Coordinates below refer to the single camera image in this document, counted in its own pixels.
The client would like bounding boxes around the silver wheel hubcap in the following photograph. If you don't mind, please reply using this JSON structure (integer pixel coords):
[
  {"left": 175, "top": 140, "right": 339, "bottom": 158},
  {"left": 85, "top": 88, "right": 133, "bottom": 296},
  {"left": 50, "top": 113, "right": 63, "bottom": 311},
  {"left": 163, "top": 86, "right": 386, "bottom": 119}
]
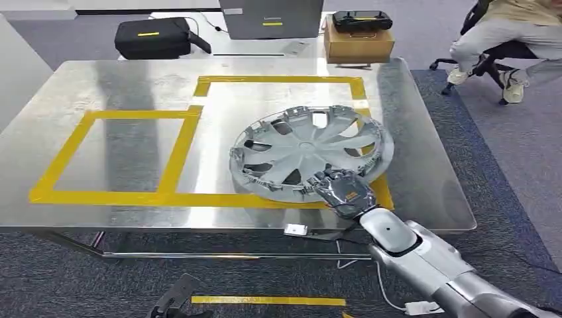
[{"left": 229, "top": 104, "right": 395, "bottom": 204}]

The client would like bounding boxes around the white power strip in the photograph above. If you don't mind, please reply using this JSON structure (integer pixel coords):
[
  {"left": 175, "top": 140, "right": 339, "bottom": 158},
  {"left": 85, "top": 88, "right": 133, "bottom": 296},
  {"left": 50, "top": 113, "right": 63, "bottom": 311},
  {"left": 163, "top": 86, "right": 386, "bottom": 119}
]
[{"left": 404, "top": 301, "right": 445, "bottom": 317}]

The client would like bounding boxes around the yellow floor tape square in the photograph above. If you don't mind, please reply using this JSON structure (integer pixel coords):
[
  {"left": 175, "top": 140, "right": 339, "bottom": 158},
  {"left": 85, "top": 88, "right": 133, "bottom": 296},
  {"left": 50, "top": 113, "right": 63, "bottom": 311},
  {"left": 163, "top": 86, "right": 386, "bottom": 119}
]
[{"left": 191, "top": 296, "right": 355, "bottom": 318}]

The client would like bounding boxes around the black office chair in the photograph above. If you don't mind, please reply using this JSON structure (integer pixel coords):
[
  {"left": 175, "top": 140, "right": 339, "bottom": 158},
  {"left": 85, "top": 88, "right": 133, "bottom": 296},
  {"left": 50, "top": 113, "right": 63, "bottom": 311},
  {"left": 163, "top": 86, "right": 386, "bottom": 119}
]
[{"left": 429, "top": 0, "right": 541, "bottom": 106}]

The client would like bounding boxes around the person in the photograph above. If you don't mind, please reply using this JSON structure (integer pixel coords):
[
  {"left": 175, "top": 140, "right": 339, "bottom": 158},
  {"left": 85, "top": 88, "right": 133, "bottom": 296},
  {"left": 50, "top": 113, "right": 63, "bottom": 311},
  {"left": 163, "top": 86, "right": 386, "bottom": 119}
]
[{"left": 447, "top": 0, "right": 562, "bottom": 105}]

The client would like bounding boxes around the white desk with gear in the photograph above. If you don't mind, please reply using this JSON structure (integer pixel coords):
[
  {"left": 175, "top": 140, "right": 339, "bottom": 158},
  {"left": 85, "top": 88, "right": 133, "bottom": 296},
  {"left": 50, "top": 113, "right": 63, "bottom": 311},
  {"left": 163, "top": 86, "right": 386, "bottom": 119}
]
[{"left": 118, "top": 11, "right": 329, "bottom": 60}]

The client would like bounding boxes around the white power cable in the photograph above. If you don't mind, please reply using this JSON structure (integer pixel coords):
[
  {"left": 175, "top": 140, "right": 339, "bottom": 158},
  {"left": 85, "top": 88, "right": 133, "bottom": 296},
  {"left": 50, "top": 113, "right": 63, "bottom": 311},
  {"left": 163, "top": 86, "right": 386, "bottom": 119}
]
[{"left": 335, "top": 240, "right": 408, "bottom": 312}]

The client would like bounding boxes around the stainless steel table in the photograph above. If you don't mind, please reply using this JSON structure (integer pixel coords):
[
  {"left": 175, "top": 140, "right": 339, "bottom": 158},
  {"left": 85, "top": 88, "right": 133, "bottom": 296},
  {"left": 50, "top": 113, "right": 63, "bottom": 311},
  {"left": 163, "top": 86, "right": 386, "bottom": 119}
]
[{"left": 0, "top": 57, "right": 478, "bottom": 264}]

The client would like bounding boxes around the black handheld controller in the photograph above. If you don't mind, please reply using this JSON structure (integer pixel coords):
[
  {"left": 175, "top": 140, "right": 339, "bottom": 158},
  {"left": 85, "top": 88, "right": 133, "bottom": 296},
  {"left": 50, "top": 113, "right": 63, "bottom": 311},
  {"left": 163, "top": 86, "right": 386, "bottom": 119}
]
[{"left": 331, "top": 10, "right": 394, "bottom": 34}]

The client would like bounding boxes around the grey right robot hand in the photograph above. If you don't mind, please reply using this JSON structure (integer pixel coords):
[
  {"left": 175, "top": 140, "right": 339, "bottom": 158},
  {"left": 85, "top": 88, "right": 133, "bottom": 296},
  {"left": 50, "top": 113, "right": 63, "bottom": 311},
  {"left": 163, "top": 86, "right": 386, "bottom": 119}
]
[{"left": 307, "top": 168, "right": 378, "bottom": 221}]

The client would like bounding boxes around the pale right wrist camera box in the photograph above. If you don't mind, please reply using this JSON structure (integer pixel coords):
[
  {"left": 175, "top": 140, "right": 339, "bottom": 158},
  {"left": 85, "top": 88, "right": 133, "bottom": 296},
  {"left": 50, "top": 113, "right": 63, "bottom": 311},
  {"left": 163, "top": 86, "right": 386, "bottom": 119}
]
[{"left": 283, "top": 223, "right": 311, "bottom": 239}]

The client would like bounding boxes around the black carry bag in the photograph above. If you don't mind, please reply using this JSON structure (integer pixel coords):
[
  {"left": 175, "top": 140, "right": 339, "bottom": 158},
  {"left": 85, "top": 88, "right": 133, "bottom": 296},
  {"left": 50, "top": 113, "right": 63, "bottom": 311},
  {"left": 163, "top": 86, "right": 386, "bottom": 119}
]
[{"left": 114, "top": 17, "right": 213, "bottom": 60}]

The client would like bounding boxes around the brown cardboard box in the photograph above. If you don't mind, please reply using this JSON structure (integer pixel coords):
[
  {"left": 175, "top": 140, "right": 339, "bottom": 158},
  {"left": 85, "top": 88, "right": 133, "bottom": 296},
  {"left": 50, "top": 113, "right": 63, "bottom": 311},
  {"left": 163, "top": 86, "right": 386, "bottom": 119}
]
[{"left": 323, "top": 15, "right": 396, "bottom": 66}]

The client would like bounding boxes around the grey box case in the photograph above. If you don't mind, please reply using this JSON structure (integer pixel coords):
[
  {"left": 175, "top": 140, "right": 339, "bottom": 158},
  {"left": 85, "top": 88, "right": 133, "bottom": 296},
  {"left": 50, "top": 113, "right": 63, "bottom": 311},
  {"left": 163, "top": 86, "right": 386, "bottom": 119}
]
[{"left": 218, "top": 0, "right": 325, "bottom": 41}]

